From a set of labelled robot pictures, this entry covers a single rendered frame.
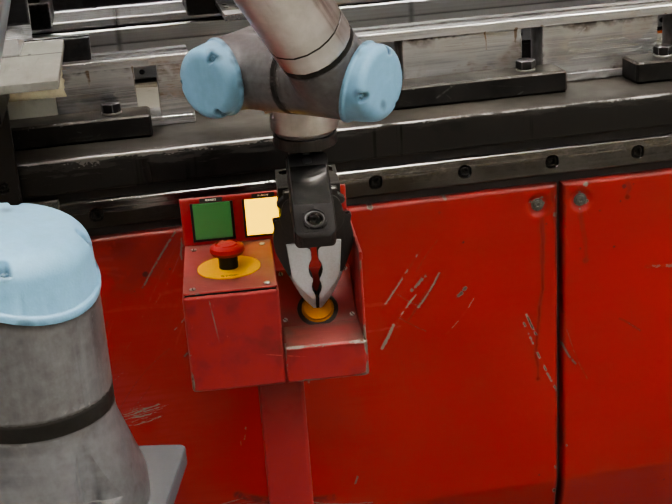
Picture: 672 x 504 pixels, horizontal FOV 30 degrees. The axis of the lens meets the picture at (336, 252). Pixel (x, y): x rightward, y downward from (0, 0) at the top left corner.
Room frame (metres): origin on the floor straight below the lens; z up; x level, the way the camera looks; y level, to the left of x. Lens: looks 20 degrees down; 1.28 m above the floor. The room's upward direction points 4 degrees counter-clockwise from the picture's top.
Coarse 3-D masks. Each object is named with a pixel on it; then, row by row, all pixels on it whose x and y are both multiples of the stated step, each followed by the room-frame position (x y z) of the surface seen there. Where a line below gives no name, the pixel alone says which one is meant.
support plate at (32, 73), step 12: (24, 48) 1.60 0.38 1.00; (36, 48) 1.59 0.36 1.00; (48, 48) 1.59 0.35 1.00; (60, 48) 1.58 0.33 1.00; (12, 60) 1.52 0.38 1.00; (24, 60) 1.52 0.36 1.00; (36, 60) 1.51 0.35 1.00; (48, 60) 1.51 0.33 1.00; (60, 60) 1.50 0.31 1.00; (0, 72) 1.45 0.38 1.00; (12, 72) 1.45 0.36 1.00; (24, 72) 1.44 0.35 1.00; (36, 72) 1.44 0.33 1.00; (48, 72) 1.43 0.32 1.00; (60, 72) 1.46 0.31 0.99; (0, 84) 1.38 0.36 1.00; (12, 84) 1.38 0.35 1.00; (24, 84) 1.38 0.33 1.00; (36, 84) 1.38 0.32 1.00; (48, 84) 1.38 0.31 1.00
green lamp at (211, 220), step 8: (192, 208) 1.42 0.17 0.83; (200, 208) 1.42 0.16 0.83; (208, 208) 1.42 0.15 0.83; (216, 208) 1.42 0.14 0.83; (224, 208) 1.42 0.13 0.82; (200, 216) 1.42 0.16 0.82; (208, 216) 1.42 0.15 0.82; (216, 216) 1.42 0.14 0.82; (224, 216) 1.42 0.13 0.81; (200, 224) 1.42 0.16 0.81; (208, 224) 1.42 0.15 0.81; (216, 224) 1.42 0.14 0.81; (224, 224) 1.42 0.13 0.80; (200, 232) 1.42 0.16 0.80; (208, 232) 1.42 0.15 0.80; (216, 232) 1.42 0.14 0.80; (224, 232) 1.42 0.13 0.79; (232, 232) 1.42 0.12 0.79
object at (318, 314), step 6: (330, 300) 1.36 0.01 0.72; (306, 306) 1.35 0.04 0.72; (324, 306) 1.35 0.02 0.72; (330, 306) 1.35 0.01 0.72; (306, 312) 1.34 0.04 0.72; (312, 312) 1.34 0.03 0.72; (318, 312) 1.34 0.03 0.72; (324, 312) 1.34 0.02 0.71; (330, 312) 1.35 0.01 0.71; (312, 318) 1.34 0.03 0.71; (318, 318) 1.34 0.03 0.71; (324, 318) 1.34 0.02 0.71
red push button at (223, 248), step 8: (224, 240) 1.35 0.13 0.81; (232, 240) 1.35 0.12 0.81; (216, 248) 1.33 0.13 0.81; (224, 248) 1.33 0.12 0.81; (232, 248) 1.33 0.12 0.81; (240, 248) 1.33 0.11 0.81; (216, 256) 1.33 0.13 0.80; (224, 256) 1.32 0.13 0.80; (232, 256) 1.32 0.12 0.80; (224, 264) 1.33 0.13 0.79; (232, 264) 1.33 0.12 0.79
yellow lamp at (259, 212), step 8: (248, 200) 1.42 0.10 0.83; (256, 200) 1.43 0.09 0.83; (264, 200) 1.43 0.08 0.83; (272, 200) 1.43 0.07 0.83; (248, 208) 1.42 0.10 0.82; (256, 208) 1.43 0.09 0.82; (264, 208) 1.43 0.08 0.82; (272, 208) 1.43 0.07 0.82; (248, 216) 1.42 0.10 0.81; (256, 216) 1.43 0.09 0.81; (264, 216) 1.43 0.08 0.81; (272, 216) 1.43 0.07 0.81; (248, 224) 1.42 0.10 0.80; (256, 224) 1.43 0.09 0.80; (264, 224) 1.43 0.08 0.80; (272, 224) 1.43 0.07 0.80; (248, 232) 1.42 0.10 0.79; (256, 232) 1.43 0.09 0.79; (264, 232) 1.43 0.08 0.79; (272, 232) 1.43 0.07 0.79
